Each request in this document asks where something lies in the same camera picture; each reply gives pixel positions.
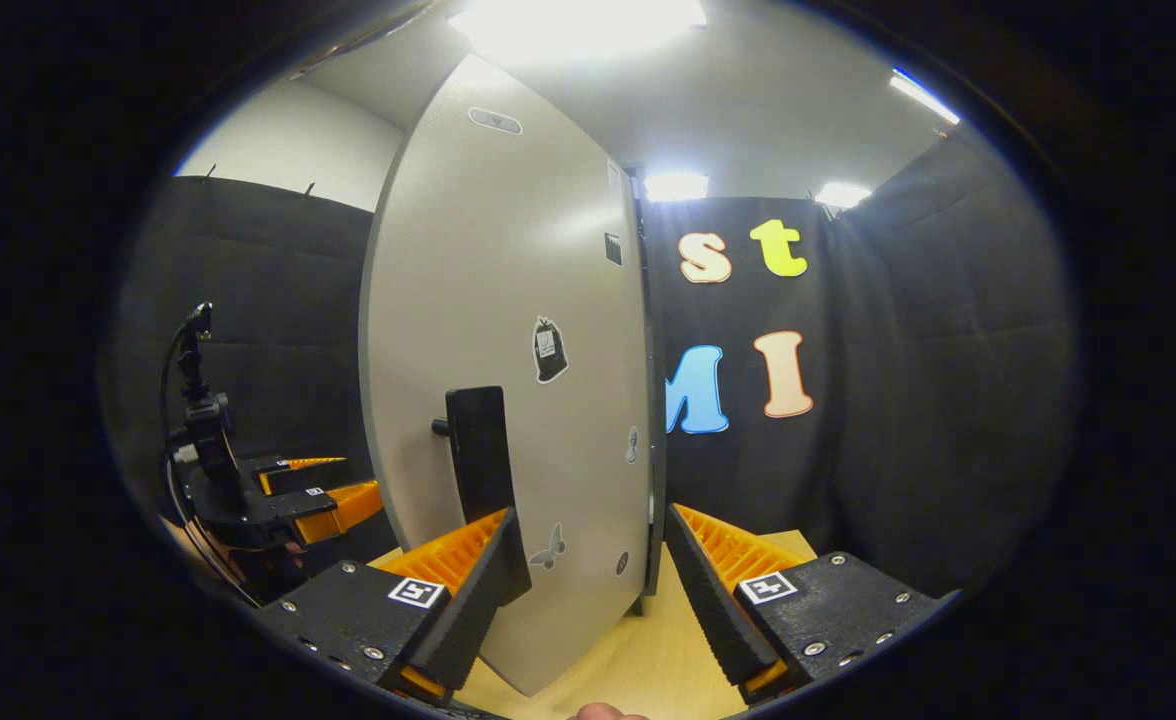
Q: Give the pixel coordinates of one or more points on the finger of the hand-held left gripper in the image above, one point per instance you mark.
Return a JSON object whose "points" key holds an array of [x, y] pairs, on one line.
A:
{"points": [[298, 508], [313, 478]]}

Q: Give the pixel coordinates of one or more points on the black backdrop cloth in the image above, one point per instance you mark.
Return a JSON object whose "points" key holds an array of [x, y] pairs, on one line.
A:
{"points": [[928, 350]]}

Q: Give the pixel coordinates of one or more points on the grey cabinet door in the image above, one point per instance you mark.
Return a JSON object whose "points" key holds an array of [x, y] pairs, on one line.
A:
{"points": [[468, 250]]}

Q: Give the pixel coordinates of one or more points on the large ceiling light panel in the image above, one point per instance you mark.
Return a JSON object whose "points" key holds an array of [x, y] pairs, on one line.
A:
{"points": [[578, 25]]}

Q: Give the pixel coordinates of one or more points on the dark grey cabinet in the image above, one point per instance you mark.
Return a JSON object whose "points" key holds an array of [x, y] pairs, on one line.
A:
{"points": [[654, 450]]}

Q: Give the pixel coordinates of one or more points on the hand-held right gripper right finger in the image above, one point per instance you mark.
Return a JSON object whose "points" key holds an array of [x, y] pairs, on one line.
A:
{"points": [[713, 610]]}

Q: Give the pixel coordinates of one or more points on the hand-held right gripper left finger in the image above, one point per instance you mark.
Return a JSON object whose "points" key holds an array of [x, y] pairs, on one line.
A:
{"points": [[468, 620]]}

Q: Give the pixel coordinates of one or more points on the long ceiling light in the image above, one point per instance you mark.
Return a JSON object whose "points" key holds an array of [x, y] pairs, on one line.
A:
{"points": [[923, 97]]}

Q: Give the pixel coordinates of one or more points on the small ceiling light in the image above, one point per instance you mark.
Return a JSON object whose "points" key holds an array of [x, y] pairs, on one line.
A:
{"points": [[675, 187], [843, 195]]}

